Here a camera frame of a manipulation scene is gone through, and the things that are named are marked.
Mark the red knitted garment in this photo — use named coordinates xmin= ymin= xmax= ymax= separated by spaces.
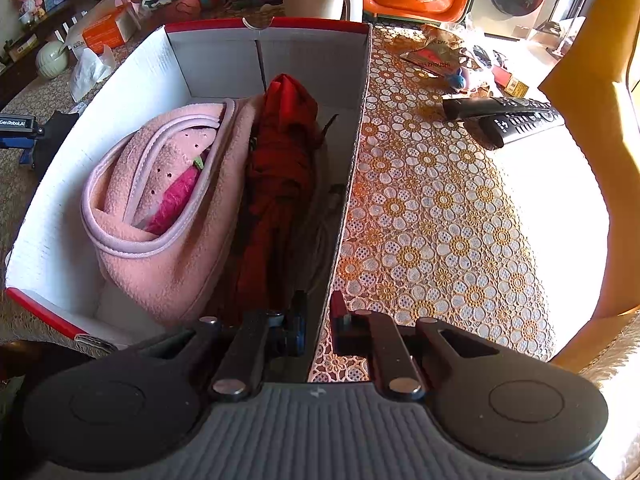
xmin=204 ymin=74 xmax=326 ymax=325

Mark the pink fleece hat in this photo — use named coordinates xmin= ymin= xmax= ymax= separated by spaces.
xmin=80 ymin=96 xmax=263 ymax=327

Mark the red cardboard box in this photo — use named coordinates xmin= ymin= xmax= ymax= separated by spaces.
xmin=6 ymin=18 xmax=372 ymax=350

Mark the green ribbed bowl stack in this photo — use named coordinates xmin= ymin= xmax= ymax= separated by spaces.
xmin=36 ymin=40 xmax=68 ymax=80

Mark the wooden sideboard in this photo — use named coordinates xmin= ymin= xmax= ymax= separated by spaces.
xmin=1 ymin=0 xmax=101 ymax=107

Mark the white embossed napkin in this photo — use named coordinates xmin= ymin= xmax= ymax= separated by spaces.
xmin=70 ymin=46 xmax=116 ymax=103

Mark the lace flower tablecloth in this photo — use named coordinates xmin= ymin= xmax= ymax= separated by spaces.
xmin=6 ymin=18 xmax=552 ymax=382

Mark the orange tissue box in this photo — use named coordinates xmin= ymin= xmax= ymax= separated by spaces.
xmin=64 ymin=0 xmax=139 ymax=58

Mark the black remote control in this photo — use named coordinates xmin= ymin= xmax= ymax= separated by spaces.
xmin=477 ymin=108 xmax=564 ymax=148
xmin=442 ymin=96 xmax=552 ymax=120

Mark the red snack packet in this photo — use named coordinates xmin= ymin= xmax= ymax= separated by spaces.
xmin=400 ymin=24 xmax=476 ymax=77

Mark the yellow curtain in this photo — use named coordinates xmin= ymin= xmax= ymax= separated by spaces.
xmin=540 ymin=0 xmax=639 ymax=373

